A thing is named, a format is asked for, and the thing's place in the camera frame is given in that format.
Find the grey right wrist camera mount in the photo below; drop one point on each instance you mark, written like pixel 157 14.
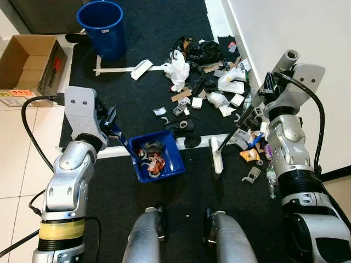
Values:
pixel 304 82

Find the grey right robot leg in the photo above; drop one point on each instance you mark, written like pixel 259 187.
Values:
pixel 231 241

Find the orange snack wrapper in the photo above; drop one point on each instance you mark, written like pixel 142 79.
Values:
pixel 156 164

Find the crumpled black plastic bag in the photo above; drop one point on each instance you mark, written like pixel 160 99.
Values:
pixel 204 52

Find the yellow wrapper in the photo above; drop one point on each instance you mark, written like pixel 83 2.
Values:
pixel 249 156

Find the grey left robot leg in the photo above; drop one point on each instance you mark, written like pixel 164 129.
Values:
pixel 143 241

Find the grey metal door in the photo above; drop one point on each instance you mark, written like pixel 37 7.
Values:
pixel 46 15

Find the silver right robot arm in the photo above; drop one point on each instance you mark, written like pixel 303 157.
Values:
pixel 288 142

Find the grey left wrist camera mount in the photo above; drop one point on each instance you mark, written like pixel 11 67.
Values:
pixel 81 109

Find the small white rectangular box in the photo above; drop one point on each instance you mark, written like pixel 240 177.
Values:
pixel 142 70

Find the grey robot leg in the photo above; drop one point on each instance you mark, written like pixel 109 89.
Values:
pixel 143 241
pixel 231 241

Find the open brown cardboard box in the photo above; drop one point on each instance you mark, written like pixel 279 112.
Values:
pixel 27 68

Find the white tape strip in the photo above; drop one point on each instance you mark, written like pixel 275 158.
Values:
pixel 115 70

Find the small white plastic piece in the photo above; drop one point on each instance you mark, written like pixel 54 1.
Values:
pixel 160 112

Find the black floor mat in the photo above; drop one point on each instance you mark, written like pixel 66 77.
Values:
pixel 153 27
pixel 186 197

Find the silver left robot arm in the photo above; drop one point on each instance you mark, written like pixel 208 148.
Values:
pixel 68 175

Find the crumpled white plastic bag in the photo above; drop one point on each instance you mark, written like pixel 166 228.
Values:
pixel 176 71

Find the clear plastic bottle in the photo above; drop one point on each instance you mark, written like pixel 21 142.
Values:
pixel 271 183

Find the blue plastic bucket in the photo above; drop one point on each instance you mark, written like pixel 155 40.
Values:
pixel 101 35

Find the small black flat object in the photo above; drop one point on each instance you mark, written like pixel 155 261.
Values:
pixel 75 39

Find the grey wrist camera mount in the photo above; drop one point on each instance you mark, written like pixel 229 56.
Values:
pixel 81 109
pixel 304 82

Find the brown cardboard piece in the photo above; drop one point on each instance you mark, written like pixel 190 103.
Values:
pixel 181 95

